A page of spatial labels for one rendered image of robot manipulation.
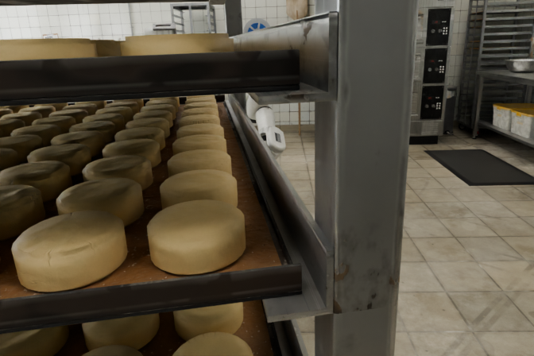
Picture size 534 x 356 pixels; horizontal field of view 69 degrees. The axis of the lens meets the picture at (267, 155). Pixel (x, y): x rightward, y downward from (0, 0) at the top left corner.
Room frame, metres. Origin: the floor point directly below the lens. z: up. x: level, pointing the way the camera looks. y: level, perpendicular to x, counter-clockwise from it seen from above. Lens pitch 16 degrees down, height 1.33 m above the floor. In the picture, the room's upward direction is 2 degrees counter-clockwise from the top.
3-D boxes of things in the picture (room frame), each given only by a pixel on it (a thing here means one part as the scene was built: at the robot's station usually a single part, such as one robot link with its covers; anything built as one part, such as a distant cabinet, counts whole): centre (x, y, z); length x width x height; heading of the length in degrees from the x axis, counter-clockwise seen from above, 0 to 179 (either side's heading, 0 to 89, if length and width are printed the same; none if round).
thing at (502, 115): (4.61, -3.04, 0.36); 0.47 x 0.39 x 0.26; 86
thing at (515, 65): (4.61, -3.02, 0.95); 0.39 x 0.39 x 0.14
